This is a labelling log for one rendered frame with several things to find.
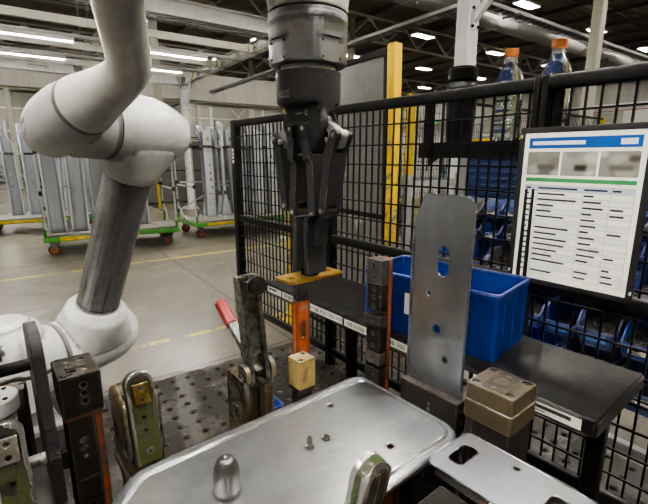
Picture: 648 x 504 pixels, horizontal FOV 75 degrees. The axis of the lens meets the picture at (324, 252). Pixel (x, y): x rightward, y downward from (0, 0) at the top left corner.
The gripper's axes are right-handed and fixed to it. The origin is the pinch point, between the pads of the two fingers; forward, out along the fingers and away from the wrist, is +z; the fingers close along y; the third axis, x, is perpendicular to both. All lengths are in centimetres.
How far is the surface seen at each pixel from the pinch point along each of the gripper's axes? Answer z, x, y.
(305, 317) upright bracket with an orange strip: 16.9, 10.3, -14.7
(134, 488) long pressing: 28.9, -21.6, -7.4
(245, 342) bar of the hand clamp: 17.7, -2.0, -14.0
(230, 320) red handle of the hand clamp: 16.7, -0.7, -21.5
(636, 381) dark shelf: 26, 50, 25
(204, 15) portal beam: -208, 257, -576
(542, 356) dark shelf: 26, 47, 11
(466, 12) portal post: -148, 362, -218
